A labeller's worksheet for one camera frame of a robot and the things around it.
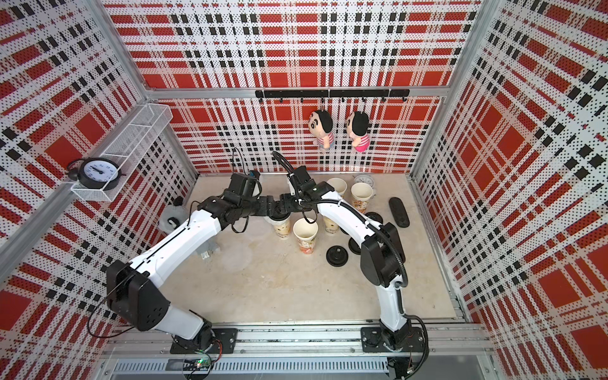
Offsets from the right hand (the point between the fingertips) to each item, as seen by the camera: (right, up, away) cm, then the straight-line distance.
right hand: (291, 205), depth 87 cm
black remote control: (+47, -4, +17) cm, 50 cm away
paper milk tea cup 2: (+15, -9, +6) cm, 19 cm away
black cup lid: (-3, -4, -4) cm, 6 cm away
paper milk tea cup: (-4, -9, +3) cm, 10 cm away
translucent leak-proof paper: (-4, -6, -4) cm, 8 cm away
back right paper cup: (+28, +4, +6) cm, 29 cm away
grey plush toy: (-41, -4, -6) cm, 41 cm away
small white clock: (+33, +12, +28) cm, 45 cm away
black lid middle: (+25, -18, +8) cm, 32 cm away
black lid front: (+18, -20, +4) cm, 27 cm away
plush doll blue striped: (+11, +32, +4) cm, 34 cm away
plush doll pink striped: (+26, +32, +6) cm, 42 cm away
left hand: (-8, +1, -4) cm, 8 cm away
